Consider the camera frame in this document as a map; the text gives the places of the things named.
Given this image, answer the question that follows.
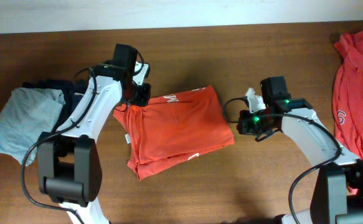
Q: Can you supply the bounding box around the navy folded garment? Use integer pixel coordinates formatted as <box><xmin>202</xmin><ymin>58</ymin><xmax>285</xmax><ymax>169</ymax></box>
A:
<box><xmin>21</xmin><ymin>79</ymin><xmax>88</xmax><ymax>131</ymax></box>

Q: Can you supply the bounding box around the orange FRAM t-shirt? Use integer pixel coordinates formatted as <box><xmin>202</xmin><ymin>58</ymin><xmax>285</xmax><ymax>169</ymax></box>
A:
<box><xmin>113</xmin><ymin>85</ymin><xmax>235</xmax><ymax>180</ymax></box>

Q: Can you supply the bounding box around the left black cable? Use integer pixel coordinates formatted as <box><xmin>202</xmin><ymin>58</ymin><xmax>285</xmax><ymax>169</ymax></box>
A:
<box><xmin>20</xmin><ymin>51</ymin><xmax>146</xmax><ymax>224</ymax></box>

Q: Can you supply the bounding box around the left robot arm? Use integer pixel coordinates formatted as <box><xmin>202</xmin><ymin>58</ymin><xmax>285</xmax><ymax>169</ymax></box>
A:
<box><xmin>35</xmin><ymin>62</ymin><xmax>151</xmax><ymax>223</ymax></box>

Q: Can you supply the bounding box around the grey folded shirt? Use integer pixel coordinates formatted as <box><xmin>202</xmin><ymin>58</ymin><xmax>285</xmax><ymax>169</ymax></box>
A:
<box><xmin>0</xmin><ymin>88</ymin><xmax>65</xmax><ymax>163</ymax></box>

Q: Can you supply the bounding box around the red crumpled shirt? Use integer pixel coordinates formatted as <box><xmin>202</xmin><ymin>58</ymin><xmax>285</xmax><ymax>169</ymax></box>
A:
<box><xmin>332</xmin><ymin>31</ymin><xmax>363</xmax><ymax>160</ymax></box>

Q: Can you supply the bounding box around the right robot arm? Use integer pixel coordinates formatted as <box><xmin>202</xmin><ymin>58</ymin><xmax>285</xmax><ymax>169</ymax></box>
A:
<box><xmin>237</xmin><ymin>77</ymin><xmax>363</xmax><ymax>224</ymax></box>

